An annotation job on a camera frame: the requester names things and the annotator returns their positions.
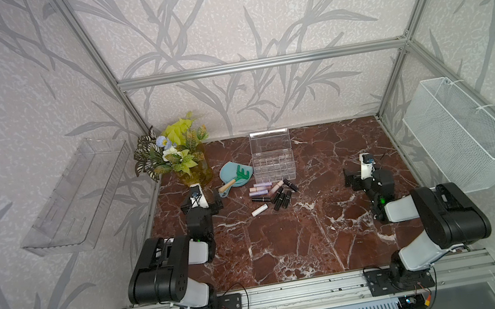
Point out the clear acrylic lipstick organizer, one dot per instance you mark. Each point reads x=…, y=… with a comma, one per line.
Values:
x=272, y=156

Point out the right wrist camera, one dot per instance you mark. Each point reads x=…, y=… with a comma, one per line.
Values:
x=367, y=164

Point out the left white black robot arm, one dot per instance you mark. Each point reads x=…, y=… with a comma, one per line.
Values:
x=161, y=272

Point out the teal toy shovel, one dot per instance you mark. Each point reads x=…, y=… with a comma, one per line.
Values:
x=228, y=177

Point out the artificial flowers in yellow vase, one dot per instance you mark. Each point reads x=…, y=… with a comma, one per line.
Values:
x=179, y=150

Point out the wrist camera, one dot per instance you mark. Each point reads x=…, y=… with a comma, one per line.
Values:
x=367, y=164
x=197, y=197

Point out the right electronics board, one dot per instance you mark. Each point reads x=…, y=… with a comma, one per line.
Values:
x=415, y=302

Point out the white wire mesh basket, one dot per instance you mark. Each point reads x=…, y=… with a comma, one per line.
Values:
x=457, y=133

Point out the green toy rake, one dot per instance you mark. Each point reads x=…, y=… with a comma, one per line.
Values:
x=243, y=173

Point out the clear plastic wall shelf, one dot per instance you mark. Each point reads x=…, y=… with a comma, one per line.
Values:
x=73, y=217

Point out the lilac lipstick tube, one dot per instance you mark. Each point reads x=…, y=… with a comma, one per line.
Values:
x=266, y=184

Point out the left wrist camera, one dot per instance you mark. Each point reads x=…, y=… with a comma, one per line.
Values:
x=197, y=197

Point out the rose gold lipstick tube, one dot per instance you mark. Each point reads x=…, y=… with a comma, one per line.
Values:
x=276, y=187

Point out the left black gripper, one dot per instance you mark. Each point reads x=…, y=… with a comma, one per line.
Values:
x=214, y=206

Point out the white lipstick tube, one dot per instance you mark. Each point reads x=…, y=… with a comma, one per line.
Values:
x=260, y=210

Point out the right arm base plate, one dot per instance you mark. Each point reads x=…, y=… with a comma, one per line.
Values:
x=386, y=281

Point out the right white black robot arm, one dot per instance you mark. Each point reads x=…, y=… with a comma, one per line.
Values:
x=450, y=219

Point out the aluminium front rail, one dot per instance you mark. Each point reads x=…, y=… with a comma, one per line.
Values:
x=350, y=287

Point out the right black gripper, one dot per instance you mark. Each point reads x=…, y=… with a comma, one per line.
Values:
x=349, y=179

